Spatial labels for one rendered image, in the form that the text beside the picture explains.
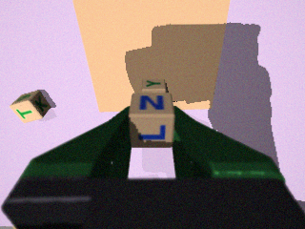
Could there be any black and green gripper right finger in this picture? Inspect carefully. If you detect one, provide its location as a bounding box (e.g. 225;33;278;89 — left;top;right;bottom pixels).
172;106;286;183

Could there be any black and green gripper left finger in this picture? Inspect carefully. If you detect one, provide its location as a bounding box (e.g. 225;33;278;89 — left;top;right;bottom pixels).
17;106;132;181

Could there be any tan flat mat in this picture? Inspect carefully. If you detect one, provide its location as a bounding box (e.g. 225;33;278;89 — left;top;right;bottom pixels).
72;0;231;112

